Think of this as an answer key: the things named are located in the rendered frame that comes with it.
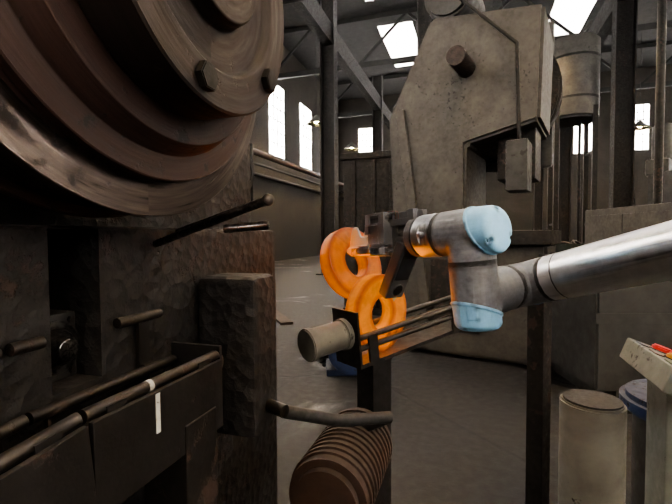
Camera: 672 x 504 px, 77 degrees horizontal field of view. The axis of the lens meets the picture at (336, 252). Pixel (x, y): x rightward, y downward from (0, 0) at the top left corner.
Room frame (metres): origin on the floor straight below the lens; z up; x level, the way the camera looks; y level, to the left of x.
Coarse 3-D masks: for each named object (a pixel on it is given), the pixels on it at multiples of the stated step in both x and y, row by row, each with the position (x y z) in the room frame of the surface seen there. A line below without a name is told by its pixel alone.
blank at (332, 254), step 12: (348, 228) 0.91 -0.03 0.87; (324, 240) 0.89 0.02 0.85; (336, 240) 0.87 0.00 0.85; (348, 240) 0.90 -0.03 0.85; (324, 252) 0.86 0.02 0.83; (336, 252) 0.86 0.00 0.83; (324, 264) 0.85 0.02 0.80; (336, 264) 0.85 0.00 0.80; (360, 264) 0.93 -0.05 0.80; (372, 264) 0.92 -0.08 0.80; (324, 276) 0.86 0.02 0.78; (336, 276) 0.84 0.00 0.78; (348, 276) 0.86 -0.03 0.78; (360, 276) 0.89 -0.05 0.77; (336, 288) 0.86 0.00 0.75; (348, 288) 0.85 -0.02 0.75
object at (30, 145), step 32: (0, 96) 0.29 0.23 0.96; (0, 128) 0.29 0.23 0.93; (32, 128) 0.31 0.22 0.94; (0, 160) 0.33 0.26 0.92; (32, 160) 0.31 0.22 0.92; (64, 160) 0.33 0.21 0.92; (64, 192) 0.34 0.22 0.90; (96, 192) 0.36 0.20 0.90; (128, 192) 0.39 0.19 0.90; (160, 192) 0.43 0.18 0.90; (192, 192) 0.48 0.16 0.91
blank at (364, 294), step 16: (352, 288) 0.81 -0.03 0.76; (368, 288) 0.80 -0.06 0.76; (352, 304) 0.79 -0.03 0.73; (368, 304) 0.80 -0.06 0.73; (384, 304) 0.87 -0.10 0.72; (400, 304) 0.87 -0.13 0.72; (368, 320) 0.80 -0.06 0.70; (384, 320) 0.86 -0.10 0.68; (400, 320) 0.87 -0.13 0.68; (384, 336) 0.83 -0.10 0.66
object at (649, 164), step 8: (664, 128) 7.39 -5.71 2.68; (664, 136) 7.38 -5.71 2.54; (664, 144) 7.38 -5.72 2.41; (664, 152) 7.38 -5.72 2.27; (648, 160) 7.33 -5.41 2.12; (664, 160) 7.16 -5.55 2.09; (648, 168) 7.33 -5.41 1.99; (664, 168) 7.16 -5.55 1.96; (648, 176) 7.34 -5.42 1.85; (648, 184) 7.34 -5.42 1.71; (648, 192) 7.34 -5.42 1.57; (648, 200) 7.32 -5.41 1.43
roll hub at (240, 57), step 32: (96, 0) 0.30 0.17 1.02; (128, 0) 0.29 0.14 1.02; (160, 0) 0.32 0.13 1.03; (192, 0) 0.37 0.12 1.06; (224, 0) 0.38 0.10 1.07; (256, 0) 0.48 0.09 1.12; (96, 32) 0.32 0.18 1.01; (128, 32) 0.31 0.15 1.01; (160, 32) 0.32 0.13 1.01; (192, 32) 0.37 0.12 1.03; (224, 32) 0.41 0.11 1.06; (256, 32) 0.48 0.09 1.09; (128, 64) 0.33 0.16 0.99; (160, 64) 0.33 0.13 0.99; (192, 64) 0.35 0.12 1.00; (224, 64) 0.42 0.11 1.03; (256, 64) 0.46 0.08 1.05; (160, 96) 0.37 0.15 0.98; (192, 96) 0.36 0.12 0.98; (224, 96) 0.40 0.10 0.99; (256, 96) 0.46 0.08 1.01
